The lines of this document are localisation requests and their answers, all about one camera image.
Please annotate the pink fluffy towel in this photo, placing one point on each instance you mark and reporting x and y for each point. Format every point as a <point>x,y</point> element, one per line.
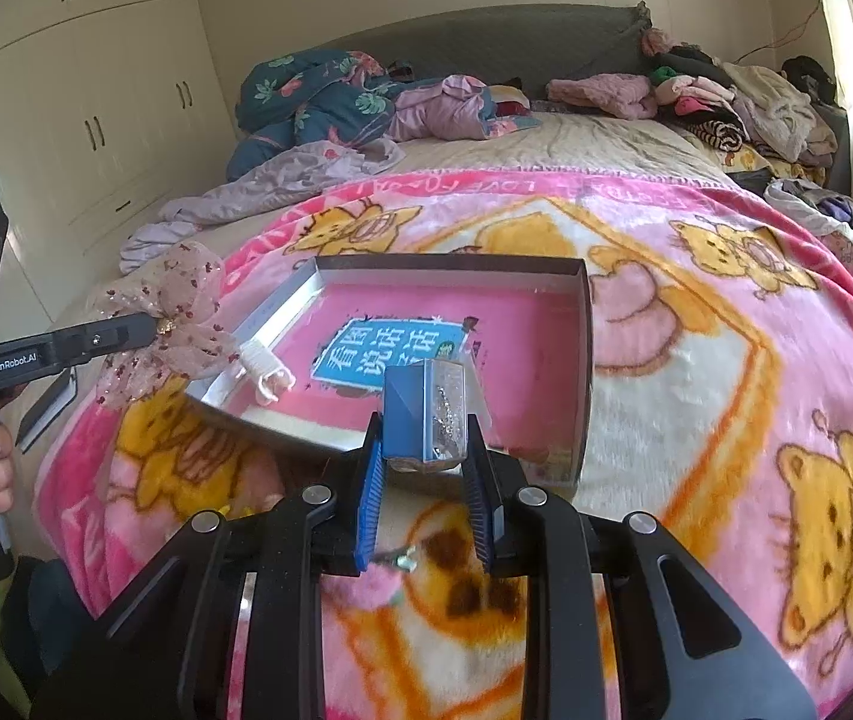
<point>599,94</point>

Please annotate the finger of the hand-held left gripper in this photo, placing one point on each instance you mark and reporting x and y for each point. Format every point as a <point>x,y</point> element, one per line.
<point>48,409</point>
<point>108,336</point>

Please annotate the sheer pink dotted bow clip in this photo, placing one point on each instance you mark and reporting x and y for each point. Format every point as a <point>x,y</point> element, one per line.
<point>186,292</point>

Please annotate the cream wardrobe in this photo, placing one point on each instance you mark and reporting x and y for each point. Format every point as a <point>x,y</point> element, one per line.
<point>96,90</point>

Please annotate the white pearl claw clip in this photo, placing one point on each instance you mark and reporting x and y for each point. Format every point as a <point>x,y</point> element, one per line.
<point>265,369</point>

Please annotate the pink fuzzy hair clip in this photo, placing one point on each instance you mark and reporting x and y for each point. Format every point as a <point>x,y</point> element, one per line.
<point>366,589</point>

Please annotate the blue and clear jewelry box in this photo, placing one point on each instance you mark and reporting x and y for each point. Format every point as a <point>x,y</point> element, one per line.
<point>404,420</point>

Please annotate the lilac garment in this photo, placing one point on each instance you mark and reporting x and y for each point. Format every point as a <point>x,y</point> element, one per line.
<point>261,187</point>

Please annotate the grey padded headboard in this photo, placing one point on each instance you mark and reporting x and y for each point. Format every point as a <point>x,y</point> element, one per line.
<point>471,37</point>

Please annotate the heap of mixed clothes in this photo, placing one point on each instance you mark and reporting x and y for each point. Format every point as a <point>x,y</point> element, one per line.
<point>824,210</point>

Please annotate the dark blue floral duvet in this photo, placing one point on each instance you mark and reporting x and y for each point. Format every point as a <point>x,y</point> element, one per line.
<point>321,101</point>

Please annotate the person's dark trouser leg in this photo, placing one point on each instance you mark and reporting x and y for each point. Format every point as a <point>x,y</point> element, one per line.
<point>44,615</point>

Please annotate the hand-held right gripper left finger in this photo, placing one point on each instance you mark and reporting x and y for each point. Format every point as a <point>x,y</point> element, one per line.
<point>370,502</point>

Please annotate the pink bear printed blanket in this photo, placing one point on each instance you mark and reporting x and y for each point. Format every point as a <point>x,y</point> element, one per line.
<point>696,390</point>

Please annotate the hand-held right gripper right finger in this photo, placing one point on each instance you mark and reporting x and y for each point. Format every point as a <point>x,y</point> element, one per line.
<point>477,499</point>

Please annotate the pile of folded clothes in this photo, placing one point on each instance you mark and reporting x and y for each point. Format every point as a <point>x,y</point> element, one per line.
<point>756,105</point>

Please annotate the pink cardboard box tray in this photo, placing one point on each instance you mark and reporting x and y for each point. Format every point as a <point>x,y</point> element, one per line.
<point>531,315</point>

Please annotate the purple pink pajama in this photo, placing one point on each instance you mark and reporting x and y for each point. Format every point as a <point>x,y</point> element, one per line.
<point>449,109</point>

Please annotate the beige bed sheet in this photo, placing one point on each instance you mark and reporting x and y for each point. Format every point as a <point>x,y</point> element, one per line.
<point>584,142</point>

